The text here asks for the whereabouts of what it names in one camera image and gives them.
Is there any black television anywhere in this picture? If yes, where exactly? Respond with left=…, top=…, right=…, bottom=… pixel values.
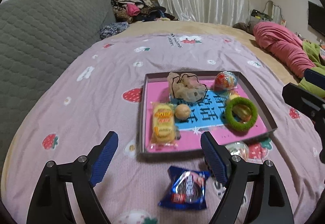
left=308, top=1, right=325, bottom=36

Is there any pink quilt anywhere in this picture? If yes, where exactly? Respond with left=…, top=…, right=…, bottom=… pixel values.
left=253, top=21, right=315, bottom=78

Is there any red white egg toy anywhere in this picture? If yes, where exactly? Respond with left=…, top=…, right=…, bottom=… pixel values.
left=225, top=142, right=249, bottom=161

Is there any yellow rice cracker pack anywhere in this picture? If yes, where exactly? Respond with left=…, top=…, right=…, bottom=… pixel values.
left=226, top=92, right=252, bottom=123
left=150, top=102, right=177, bottom=149

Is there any grey quilted headboard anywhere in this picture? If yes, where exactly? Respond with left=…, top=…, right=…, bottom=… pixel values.
left=1, top=0, right=115, bottom=160

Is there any walnut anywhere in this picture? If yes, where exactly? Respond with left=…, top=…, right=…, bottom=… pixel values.
left=175, top=104, right=191, bottom=120

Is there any green fuzzy hair ring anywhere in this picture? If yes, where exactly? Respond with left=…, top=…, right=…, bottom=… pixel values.
left=225, top=96, right=258, bottom=132

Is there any small red egg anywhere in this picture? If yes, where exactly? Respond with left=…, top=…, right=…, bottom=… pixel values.
left=213, top=71, right=237, bottom=91

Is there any pink strawberry bed blanket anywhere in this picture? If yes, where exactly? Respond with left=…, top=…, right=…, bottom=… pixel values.
left=3, top=35, right=324, bottom=223

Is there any dark shallow box tray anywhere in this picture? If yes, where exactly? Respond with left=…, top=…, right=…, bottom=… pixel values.
left=139, top=71, right=278, bottom=161

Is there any blue Oreo cookie pack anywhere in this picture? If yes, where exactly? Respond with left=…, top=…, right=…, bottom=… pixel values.
left=158, top=166, right=211, bottom=210

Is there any blue floral cloth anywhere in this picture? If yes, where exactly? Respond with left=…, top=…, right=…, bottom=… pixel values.
left=100, top=22, right=129, bottom=40

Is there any pile of clothes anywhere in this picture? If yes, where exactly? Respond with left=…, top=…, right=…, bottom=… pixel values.
left=111, top=0, right=179, bottom=24

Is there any pink blue book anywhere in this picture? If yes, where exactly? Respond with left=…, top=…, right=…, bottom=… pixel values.
left=142, top=81, right=270, bottom=154

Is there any green garment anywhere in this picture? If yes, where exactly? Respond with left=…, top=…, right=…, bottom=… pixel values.
left=298, top=40, right=324, bottom=99

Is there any beige hair net black cord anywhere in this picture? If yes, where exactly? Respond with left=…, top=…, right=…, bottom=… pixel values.
left=167, top=71, right=208, bottom=103

